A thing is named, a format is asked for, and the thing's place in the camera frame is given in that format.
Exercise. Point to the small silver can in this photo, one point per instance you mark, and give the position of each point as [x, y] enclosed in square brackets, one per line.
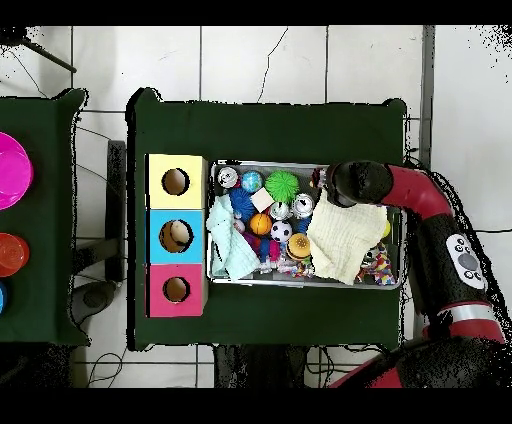
[279, 210]

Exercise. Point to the red cup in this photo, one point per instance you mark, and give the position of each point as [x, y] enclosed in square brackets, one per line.
[12, 254]

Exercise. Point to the small globe ball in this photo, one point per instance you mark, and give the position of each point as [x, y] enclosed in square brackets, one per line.
[252, 182]

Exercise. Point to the black floor stand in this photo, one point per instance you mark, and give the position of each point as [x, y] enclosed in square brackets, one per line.
[116, 208]

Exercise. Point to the small soccer ball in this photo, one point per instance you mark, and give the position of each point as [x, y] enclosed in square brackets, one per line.
[281, 231]

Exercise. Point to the small orange basketball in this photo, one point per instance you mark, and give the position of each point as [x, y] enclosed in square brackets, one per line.
[261, 224]

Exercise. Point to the cream yellow muslin cloth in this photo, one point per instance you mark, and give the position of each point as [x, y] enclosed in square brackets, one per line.
[346, 236]

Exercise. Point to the clear mesh bin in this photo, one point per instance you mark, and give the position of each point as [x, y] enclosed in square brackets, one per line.
[228, 276]

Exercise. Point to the green cloth side table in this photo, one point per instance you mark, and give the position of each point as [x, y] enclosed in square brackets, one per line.
[44, 312]

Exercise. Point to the silver can with open top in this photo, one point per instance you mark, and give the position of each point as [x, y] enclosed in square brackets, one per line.
[303, 205]

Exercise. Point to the blue cup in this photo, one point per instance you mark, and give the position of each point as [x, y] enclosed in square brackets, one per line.
[2, 298]

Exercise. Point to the wooden box with three holes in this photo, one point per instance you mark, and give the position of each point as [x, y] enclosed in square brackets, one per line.
[156, 240]

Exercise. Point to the large green spiky ball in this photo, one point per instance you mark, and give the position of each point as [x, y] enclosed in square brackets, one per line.
[282, 186]

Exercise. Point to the blue spiky ball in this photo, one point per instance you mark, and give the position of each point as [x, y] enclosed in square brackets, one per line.
[242, 204]

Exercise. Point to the silver can with pull tab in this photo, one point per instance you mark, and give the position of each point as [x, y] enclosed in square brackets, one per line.
[228, 177]

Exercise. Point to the dark green table cloth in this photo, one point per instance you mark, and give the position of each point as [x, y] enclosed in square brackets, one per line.
[264, 128]

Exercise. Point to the mint green muslin cloth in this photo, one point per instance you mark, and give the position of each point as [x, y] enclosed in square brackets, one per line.
[230, 244]

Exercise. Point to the wooden cube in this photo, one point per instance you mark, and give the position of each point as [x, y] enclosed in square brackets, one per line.
[262, 199]

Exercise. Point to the pink bowl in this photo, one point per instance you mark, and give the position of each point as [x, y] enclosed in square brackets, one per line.
[12, 174]

